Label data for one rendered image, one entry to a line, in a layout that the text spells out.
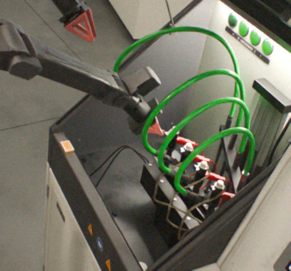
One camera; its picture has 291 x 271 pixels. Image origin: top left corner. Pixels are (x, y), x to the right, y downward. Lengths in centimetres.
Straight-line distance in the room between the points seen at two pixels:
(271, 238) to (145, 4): 329
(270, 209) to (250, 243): 11
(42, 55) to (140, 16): 336
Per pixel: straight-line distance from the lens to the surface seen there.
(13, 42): 92
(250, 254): 124
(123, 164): 175
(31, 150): 307
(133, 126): 135
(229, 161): 144
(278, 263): 118
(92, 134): 173
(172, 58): 170
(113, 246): 133
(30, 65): 93
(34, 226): 263
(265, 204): 120
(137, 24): 432
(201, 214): 143
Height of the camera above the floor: 197
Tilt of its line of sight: 36 degrees down
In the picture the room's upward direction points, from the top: 11 degrees clockwise
